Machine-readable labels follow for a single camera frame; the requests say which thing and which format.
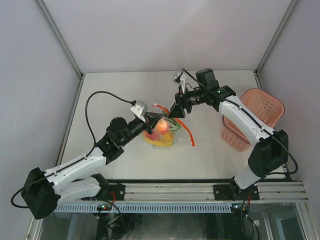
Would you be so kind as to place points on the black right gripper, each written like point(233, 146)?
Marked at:
point(176, 110)

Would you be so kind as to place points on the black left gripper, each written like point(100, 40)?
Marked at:
point(151, 119)

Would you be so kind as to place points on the clear zip top bag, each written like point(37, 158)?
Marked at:
point(168, 131)

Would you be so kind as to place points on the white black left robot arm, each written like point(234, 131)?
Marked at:
point(45, 190)

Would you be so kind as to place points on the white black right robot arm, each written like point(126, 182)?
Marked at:
point(270, 147)

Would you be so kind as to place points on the orange fake peach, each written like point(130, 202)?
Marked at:
point(163, 125)

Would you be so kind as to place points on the green fake leafy vegetable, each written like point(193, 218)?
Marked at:
point(174, 125)

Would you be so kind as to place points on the red fake tomato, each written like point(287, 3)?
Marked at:
point(154, 137)

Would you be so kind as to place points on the yellow fake lemon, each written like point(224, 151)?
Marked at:
point(168, 137)

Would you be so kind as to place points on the yellow fake banana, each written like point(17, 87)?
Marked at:
point(160, 143)

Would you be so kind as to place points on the pink plastic basket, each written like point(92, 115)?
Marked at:
point(248, 118)

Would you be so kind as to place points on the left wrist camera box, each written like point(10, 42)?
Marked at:
point(139, 109)

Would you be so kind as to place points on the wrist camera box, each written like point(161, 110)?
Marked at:
point(139, 109)
point(180, 79)

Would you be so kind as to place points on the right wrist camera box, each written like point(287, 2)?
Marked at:
point(180, 79)

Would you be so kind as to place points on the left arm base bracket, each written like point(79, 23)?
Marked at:
point(107, 192)

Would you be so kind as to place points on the aluminium frame post right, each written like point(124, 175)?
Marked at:
point(276, 36)

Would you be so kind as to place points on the aluminium frame post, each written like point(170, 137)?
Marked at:
point(276, 36)
point(53, 27)

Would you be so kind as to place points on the perforated cable tray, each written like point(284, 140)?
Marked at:
point(144, 208)

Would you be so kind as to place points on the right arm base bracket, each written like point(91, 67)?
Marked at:
point(225, 191)

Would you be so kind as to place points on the aluminium mounting rail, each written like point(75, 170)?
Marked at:
point(287, 192)

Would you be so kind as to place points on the aluminium frame post left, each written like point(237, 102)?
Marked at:
point(53, 27)

